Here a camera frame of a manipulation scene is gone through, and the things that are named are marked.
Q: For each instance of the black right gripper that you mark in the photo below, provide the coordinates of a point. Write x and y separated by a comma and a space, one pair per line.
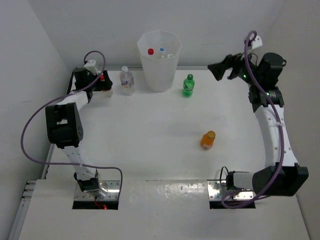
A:
230, 61

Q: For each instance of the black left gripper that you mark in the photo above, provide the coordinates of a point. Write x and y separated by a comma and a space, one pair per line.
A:
104, 85

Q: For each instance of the small red-cap red-label bottle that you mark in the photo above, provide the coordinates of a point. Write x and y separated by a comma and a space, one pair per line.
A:
108, 94

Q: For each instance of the white-cap clear labelled bottle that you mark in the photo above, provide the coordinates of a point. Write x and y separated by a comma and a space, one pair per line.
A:
127, 81

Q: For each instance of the tall red-cap red-label bottle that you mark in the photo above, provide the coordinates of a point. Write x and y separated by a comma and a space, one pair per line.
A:
151, 51

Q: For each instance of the blue-cap clear bottle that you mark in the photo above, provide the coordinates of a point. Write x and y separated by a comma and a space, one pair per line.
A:
162, 50

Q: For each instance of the orange juice bottle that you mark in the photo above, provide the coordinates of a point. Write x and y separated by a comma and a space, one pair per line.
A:
207, 140

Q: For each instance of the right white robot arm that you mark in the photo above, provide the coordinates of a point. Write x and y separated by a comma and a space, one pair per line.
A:
282, 174

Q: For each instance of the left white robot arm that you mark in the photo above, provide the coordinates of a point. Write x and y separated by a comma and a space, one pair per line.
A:
65, 129

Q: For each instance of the white plastic bin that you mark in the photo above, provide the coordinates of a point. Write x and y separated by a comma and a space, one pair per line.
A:
159, 71

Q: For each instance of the green soda bottle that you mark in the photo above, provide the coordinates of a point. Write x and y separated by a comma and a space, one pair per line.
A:
188, 86

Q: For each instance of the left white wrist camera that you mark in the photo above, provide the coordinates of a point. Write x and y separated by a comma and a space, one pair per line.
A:
91, 65

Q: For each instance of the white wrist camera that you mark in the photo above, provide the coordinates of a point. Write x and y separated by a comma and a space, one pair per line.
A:
255, 43
91, 65

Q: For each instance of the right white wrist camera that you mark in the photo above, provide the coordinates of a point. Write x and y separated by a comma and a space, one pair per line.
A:
255, 43

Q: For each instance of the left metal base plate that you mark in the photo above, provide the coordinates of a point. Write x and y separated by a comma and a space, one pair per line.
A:
109, 191

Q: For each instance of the metal base plate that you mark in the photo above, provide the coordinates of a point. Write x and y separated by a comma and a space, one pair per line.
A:
109, 191
217, 190

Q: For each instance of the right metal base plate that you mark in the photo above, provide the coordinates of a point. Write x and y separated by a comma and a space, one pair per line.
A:
217, 190

